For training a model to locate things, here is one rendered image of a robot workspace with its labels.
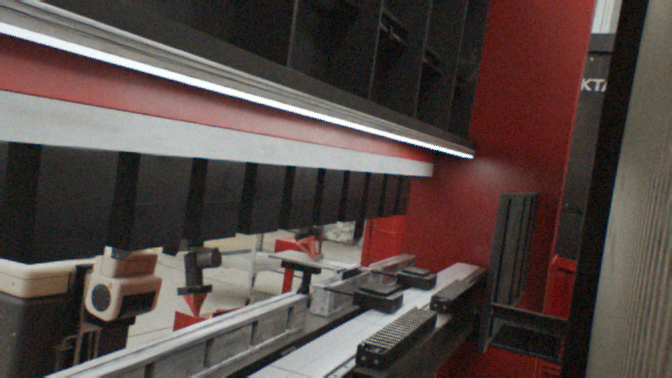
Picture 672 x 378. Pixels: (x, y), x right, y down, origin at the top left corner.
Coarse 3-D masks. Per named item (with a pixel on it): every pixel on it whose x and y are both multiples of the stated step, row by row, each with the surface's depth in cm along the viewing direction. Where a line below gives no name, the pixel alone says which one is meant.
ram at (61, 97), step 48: (0, 48) 81; (48, 48) 88; (0, 96) 82; (48, 96) 89; (96, 96) 97; (144, 96) 106; (192, 96) 119; (48, 144) 90; (96, 144) 98; (144, 144) 108; (192, 144) 121; (240, 144) 137; (288, 144) 158; (336, 144) 187; (384, 144) 229
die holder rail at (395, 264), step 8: (400, 256) 292; (408, 256) 295; (376, 264) 260; (384, 264) 263; (392, 264) 266; (400, 264) 278; (408, 264) 293; (392, 272) 269; (376, 280) 257; (384, 280) 260; (392, 280) 271
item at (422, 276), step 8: (376, 272) 223; (384, 272) 223; (400, 272) 217; (408, 272) 216; (416, 272) 215; (424, 272) 217; (400, 280) 216; (408, 280) 215; (416, 280) 214; (424, 280) 213; (432, 280) 217; (424, 288) 213
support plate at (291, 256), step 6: (282, 252) 237; (288, 252) 240; (294, 252) 242; (300, 252) 243; (276, 258) 228; (282, 258) 227; (288, 258) 227; (294, 258) 228; (300, 258) 230; (306, 258) 232; (312, 258) 233; (330, 258) 238; (306, 264) 224; (312, 264) 223; (318, 264) 223; (324, 264) 225
